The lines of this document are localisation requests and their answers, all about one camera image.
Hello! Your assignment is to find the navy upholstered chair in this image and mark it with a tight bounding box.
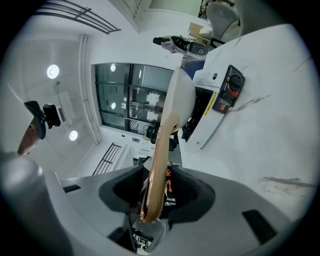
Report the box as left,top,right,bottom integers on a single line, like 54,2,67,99
184,59,206,76

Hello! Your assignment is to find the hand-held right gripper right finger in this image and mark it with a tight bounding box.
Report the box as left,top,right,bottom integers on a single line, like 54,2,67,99
159,166,300,256

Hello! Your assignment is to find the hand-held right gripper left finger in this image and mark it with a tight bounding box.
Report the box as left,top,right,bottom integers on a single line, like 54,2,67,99
43,164,151,255

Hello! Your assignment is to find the white ceiling air conditioner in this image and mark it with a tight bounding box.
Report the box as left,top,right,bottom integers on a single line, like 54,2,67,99
57,90,75,126

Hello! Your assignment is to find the white induction cooker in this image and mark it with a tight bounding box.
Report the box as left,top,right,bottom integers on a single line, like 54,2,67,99
179,64,246,155

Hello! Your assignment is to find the orange backpack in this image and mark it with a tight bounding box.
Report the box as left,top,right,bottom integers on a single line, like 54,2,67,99
165,168,174,194

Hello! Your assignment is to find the black office chair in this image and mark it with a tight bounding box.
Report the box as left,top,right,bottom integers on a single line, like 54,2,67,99
143,124,180,152

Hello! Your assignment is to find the black framed glass partition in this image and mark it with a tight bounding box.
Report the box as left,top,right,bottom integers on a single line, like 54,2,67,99
94,62,175,134

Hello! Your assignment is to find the cream wok with wooden handle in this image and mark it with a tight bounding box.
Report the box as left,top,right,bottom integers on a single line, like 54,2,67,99
139,66,197,225

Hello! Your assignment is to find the grey shell chair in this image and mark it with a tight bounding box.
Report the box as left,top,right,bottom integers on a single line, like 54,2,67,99
206,0,241,49

